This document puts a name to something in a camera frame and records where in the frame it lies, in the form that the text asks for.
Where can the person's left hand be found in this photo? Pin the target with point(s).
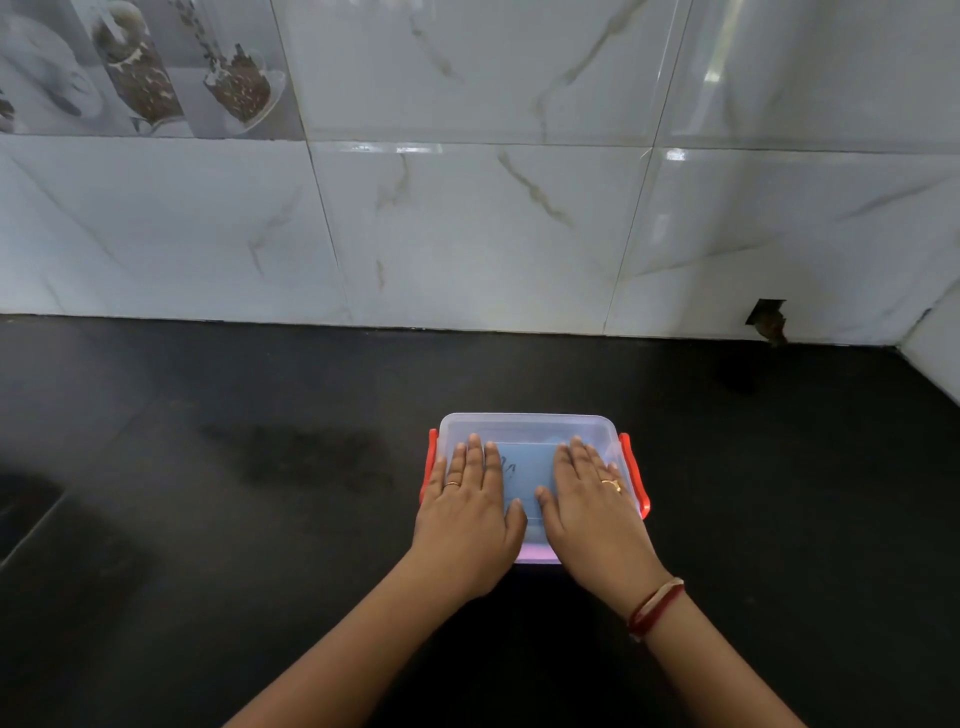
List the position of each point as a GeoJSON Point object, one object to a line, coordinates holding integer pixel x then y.
{"type": "Point", "coordinates": [465, 532]}

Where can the person's right hand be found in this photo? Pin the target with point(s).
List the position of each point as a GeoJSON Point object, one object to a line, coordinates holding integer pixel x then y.
{"type": "Point", "coordinates": [600, 532]}

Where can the transparent plastic box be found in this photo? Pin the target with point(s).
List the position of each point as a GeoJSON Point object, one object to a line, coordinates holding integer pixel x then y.
{"type": "Point", "coordinates": [634, 469]}

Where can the blue rubber glove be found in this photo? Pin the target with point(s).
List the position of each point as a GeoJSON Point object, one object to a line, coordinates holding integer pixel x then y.
{"type": "Point", "coordinates": [525, 469]}

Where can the transparent plastic lid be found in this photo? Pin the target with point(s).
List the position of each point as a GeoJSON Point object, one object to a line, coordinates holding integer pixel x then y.
{"type": "Point", "coordinates": [525, 426]}

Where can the person's left forearm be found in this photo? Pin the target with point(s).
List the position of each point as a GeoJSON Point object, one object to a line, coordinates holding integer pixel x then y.
{"type": "Point", "coordinates": [352, 660]}

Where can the black sink basin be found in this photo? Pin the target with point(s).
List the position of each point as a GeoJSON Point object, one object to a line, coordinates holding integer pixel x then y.
{"type": "Point", "coordinates": [22, 514]}

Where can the dessert picture wall tile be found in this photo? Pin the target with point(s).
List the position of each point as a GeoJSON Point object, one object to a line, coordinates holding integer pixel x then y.
{"type": "Point", "coordinates": [150, 75]}

